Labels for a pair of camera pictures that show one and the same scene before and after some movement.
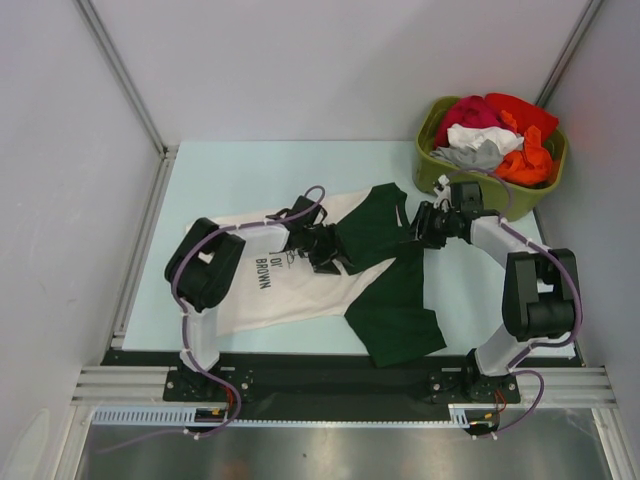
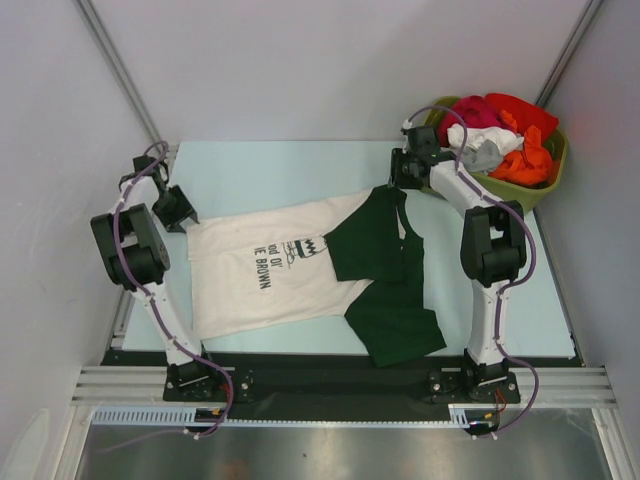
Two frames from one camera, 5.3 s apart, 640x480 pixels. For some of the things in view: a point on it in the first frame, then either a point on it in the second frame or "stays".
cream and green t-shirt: x=385 y=294 stays
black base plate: x=331 y=385 stays
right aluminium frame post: x=569 y=51 stays
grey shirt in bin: x=486 y=155 stays
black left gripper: x=322 y=263 -> x=184 y=209
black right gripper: x=421 y=226 -> x=396 y=178
